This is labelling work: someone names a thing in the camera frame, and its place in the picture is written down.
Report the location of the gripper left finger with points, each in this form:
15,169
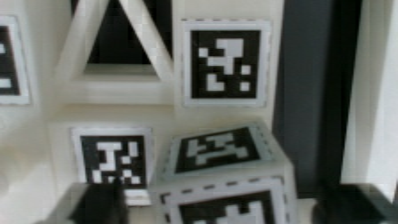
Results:
102,207

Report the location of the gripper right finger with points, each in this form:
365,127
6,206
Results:
352,204

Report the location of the white tagged cube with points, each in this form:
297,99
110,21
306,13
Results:
224,179

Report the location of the white chair back frame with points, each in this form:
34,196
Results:
87,96

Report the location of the white right fence bar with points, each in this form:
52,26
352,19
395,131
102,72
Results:
370,159

